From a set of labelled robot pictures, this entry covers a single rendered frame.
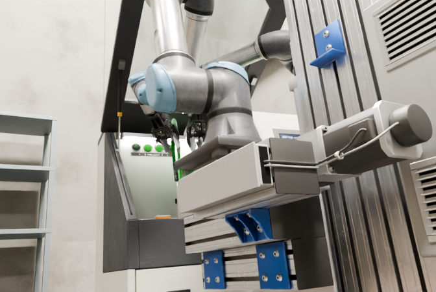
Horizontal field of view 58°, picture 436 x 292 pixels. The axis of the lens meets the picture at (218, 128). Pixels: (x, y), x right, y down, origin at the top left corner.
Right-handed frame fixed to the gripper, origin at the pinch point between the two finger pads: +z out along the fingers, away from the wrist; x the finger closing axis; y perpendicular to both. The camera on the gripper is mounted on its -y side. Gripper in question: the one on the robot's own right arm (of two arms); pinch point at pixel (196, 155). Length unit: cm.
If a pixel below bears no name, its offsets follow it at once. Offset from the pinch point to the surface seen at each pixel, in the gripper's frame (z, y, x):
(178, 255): 42, 22, -17
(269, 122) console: -24, -13, 48
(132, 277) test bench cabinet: 48, 22, -34
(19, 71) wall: -151, -237, -91
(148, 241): 37, 22, -28
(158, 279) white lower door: 50, 22, -25
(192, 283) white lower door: 52, 22, -13
